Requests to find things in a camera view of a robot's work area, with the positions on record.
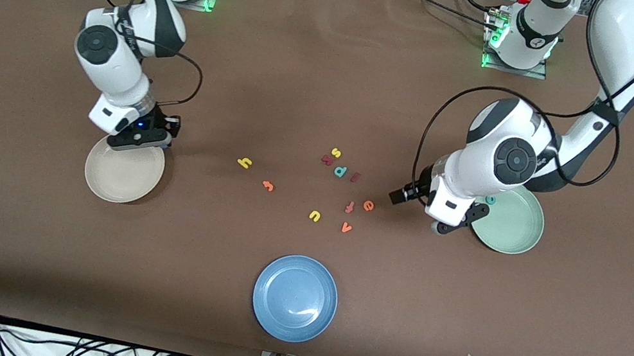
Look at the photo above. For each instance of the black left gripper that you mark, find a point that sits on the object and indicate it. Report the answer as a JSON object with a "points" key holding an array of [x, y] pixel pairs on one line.
{"points": [[417, 190]]}

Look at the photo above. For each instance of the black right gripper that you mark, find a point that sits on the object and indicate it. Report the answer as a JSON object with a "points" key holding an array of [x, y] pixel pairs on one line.
{"points": [[158, 120]]}

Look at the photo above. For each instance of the orange letter e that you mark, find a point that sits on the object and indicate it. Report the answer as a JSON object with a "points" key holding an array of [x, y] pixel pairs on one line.
{"points": [[366, 206]]}

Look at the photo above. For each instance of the dark red letter l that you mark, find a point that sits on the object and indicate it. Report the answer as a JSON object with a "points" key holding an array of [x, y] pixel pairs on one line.
{"points": [[355, 177]]}

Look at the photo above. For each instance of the yellow letter h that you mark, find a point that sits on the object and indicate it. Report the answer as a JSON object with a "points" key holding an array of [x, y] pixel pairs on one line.
{"points": [[244, 161]]}

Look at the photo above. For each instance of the teal letter c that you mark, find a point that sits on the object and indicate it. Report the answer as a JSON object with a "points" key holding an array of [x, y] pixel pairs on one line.
{"points": [[488, 200]]}

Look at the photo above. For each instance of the orange letter j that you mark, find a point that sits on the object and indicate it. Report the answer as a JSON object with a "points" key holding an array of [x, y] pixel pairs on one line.
{"points": [[269, 186]]}

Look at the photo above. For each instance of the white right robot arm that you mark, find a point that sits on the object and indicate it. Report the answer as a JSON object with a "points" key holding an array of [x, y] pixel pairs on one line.
{"points": [[99, 45]]}

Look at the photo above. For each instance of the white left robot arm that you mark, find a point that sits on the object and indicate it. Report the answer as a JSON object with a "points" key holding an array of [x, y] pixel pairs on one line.
{"points": [[515, 161]]}

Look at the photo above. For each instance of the red letter f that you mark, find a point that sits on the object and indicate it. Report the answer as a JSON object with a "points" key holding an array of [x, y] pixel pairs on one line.
{"points": [[350, 206]]}

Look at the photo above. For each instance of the orange letter v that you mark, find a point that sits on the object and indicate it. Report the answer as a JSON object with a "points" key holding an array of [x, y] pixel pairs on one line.
{"points": [[347, 226]]}

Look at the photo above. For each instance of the teal letter p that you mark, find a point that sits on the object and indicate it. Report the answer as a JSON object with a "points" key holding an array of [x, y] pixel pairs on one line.
{"points": [[341, 174]]}

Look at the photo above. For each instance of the beige plate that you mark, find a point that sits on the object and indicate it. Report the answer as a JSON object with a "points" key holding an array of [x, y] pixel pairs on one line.
{"points": [[121, 176]]}

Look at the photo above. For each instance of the yellow letter s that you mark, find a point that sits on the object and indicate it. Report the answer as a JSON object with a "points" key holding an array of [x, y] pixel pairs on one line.
{"points": [[336, 152]]}

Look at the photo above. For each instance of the maroon letter n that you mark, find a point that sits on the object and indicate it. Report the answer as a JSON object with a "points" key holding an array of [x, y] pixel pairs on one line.
{"points": [[327, 158]]}

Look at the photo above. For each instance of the yellow letter u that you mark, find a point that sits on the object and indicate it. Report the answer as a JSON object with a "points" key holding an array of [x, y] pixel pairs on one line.
{"points": [[313, 217]]}

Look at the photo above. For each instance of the green plate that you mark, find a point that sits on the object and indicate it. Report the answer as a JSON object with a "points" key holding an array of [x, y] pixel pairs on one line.
{"points": [[510, 228]]}

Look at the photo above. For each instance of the brown table cover sheet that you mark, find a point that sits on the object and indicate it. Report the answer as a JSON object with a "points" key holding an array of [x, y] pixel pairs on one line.
{"points": [[335, 77]]}

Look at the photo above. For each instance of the blue plate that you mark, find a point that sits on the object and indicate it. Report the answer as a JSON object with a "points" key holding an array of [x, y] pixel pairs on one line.
{"points": [[296, 298]]}

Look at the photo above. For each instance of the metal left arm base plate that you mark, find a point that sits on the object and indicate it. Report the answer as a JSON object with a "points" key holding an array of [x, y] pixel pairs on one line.
{"points": [[534, 75]]}

